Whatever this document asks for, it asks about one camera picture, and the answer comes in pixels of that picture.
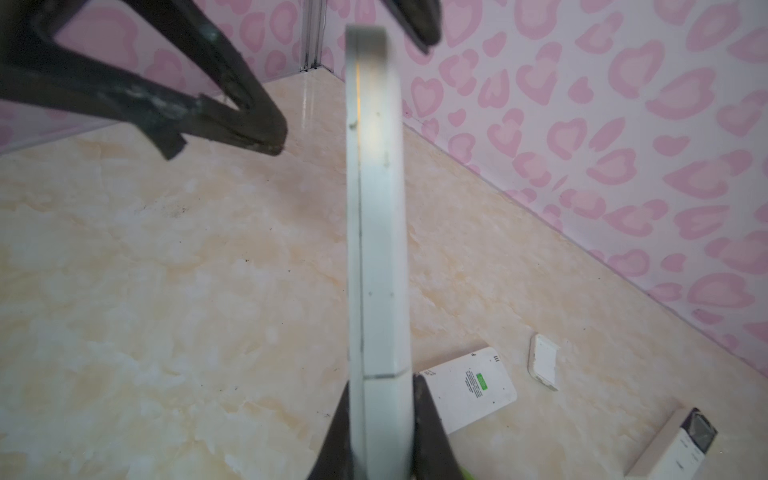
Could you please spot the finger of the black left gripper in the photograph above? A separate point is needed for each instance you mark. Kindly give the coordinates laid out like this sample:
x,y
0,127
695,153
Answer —
x,y
421,20
35,70

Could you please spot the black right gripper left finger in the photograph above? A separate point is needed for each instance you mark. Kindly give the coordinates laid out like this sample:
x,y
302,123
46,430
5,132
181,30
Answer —
x,y
335,461

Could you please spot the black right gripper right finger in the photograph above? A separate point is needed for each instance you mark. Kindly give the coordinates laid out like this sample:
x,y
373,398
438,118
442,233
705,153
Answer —
x,y
433,458

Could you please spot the white air conditioner remote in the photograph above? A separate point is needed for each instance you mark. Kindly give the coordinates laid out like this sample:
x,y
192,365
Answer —
x,y
379,353

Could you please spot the white battery cover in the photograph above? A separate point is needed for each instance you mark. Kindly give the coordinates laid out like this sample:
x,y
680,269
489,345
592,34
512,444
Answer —
x,y
542,361

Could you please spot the white remote with eco sticker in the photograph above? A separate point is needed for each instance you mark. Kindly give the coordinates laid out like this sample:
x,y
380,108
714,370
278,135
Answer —
x,y
469,388

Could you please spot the slim white remote with display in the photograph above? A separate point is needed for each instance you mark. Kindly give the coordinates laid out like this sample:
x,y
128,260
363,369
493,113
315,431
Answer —
x,y
678,450

